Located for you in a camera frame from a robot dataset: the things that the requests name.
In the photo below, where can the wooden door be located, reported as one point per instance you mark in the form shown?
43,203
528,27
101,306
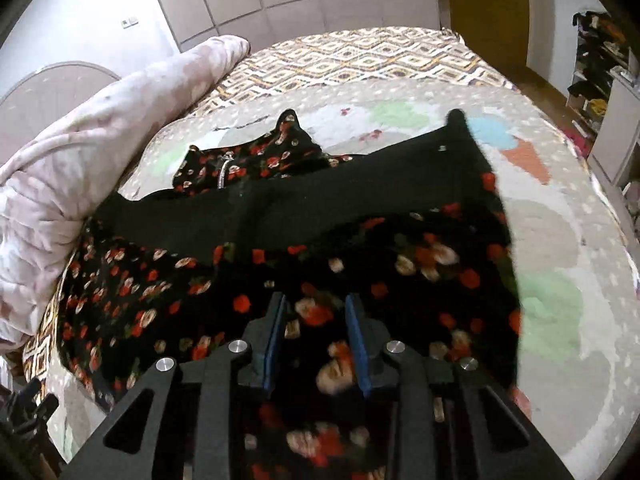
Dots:
487,10

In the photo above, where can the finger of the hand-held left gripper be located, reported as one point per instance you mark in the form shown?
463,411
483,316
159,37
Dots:
31,410

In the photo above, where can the quilted polka dot bedspread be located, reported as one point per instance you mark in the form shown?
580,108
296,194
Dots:
550,220

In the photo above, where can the arched bed headboard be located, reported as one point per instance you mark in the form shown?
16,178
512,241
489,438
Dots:
45,90

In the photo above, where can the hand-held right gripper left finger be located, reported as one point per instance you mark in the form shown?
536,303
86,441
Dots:
273,340

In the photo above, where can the pink slippers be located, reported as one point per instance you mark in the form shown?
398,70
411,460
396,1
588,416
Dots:
580,143

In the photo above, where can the pink floral duvet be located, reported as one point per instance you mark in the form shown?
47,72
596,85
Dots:
75,170

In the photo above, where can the geometric patterned bed sheet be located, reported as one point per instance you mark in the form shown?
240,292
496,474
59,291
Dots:
360,60

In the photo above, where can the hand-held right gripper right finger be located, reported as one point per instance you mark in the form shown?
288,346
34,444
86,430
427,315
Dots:
358,347

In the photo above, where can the white television cabinet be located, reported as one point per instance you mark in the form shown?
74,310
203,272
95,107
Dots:
617,130

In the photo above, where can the shelf rack with clothes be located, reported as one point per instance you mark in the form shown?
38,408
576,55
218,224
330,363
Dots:
597,70

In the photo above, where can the white wall switch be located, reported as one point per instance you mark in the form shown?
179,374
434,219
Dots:
129,22

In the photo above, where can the black floral dress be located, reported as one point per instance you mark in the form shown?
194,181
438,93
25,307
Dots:
350,200

